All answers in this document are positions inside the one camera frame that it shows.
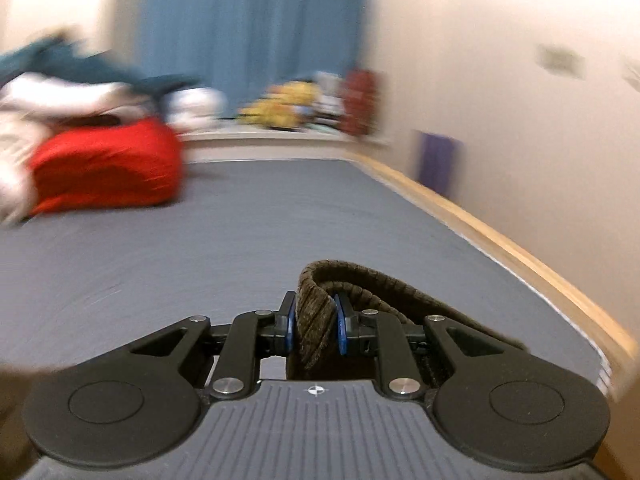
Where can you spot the purple flat item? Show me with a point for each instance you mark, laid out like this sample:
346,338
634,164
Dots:
440,162

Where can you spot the blue curtain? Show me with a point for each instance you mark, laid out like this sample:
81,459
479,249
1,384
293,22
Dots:
250,25

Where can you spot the red folded cloth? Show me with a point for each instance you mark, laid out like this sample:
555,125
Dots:
107,165

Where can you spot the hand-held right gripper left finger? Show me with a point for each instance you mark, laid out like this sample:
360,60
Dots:
288,327

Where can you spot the blue-grey bed mattress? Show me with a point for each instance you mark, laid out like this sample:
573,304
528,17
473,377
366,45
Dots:
240,230

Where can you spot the white cloth pile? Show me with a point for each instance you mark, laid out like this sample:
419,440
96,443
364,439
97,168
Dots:
30,105

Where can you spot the wall socket plate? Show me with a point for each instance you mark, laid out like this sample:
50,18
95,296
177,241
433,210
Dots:
561,61

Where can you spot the teal cloth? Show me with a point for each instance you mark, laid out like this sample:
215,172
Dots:
75,62

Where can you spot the yellow plush toys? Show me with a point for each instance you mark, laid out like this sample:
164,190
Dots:
280,105

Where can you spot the wooden bed frame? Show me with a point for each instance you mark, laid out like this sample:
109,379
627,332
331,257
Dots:
480,227

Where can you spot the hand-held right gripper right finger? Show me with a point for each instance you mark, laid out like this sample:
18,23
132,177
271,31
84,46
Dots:
341,331

